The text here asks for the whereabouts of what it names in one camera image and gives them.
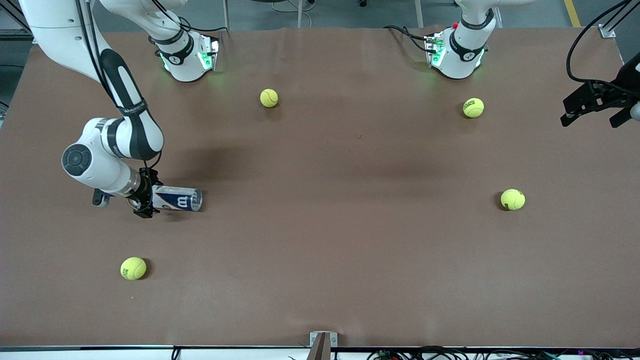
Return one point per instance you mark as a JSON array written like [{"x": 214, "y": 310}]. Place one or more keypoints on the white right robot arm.
[{"x": 55, "y": 30}]

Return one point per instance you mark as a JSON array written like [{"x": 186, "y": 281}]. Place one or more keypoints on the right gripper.
[{"x": 145, "y": 187}]

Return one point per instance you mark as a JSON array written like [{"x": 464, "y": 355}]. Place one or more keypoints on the white table edge rail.
[{"x": 100, "y": 354}]

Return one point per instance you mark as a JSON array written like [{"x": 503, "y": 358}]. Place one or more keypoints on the yellow tennis ball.
[
  {"x": 133, "y": 268},
  {"x": 512, "y": 199},
  {"x": 473, "y": 107},
  {"x": 269, "y": 98}
]

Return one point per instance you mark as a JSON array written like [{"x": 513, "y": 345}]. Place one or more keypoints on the brown table cover sheet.
[{"x": 320, "y": 240}]

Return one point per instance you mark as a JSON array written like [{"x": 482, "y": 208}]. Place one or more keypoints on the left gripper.
[{"x": 628, "y": 76}]

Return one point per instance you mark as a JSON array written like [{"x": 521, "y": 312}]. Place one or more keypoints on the aluminium frame post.
[{"x": 607, "y": 32}]

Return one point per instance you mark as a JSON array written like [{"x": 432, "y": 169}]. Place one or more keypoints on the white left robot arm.
[{"x": 462, "y": 55}]

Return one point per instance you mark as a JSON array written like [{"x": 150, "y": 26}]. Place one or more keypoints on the white blue tennis ball can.
[{"x": 180, "y": 199}]

